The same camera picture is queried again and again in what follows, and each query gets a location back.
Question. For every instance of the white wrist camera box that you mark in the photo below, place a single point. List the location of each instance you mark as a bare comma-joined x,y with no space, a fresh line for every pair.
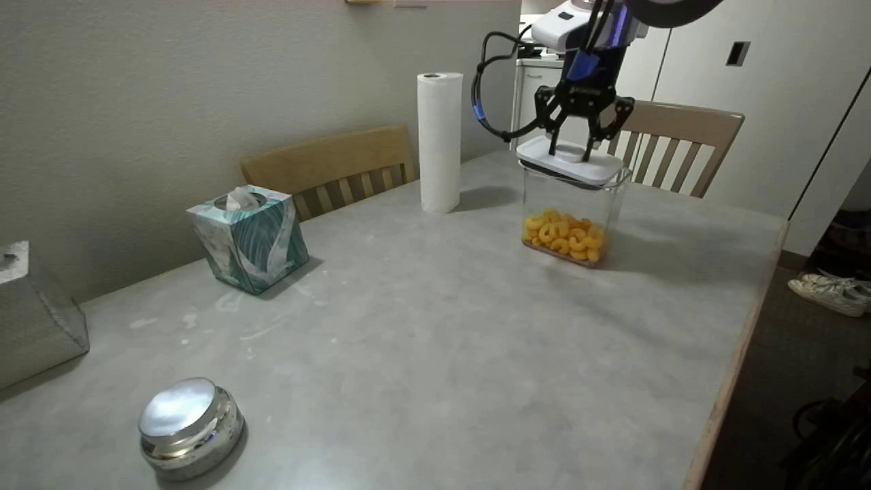
558,29

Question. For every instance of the white paper towel roll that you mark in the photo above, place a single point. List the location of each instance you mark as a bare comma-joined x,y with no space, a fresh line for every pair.
439,144

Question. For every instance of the clear plastic food container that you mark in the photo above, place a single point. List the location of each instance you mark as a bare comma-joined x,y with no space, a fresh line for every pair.
573,199

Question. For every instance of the light wooden slat-back chair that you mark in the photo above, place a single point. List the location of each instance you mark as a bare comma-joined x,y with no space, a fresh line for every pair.
682,122
328,158

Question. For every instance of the black wall plate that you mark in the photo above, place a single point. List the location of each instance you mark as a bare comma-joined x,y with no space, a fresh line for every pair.
737,52

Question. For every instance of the white shoe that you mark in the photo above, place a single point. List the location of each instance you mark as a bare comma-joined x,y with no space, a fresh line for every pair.
853,284
826,298

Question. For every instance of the white kitchen cabinet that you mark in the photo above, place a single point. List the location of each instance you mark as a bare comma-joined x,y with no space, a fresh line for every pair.
529,91

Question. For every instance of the white rectangular container lid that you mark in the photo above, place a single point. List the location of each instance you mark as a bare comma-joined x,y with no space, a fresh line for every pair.
566,163

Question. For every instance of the black metal frame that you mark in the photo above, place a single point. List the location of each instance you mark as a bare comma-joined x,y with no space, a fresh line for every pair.
833,437

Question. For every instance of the clear acrylic box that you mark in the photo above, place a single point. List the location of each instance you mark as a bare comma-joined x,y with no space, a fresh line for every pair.
37,327

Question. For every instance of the yellow cereal rings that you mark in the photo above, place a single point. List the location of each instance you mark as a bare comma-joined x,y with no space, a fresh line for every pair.
561,235

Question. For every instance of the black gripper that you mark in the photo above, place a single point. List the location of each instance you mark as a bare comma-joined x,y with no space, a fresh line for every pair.
592,71

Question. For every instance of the silver metal bowl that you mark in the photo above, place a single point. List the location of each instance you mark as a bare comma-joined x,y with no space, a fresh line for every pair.
190,426

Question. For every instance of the teal tissue box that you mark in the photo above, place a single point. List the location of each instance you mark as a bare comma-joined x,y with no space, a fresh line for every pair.
253,246

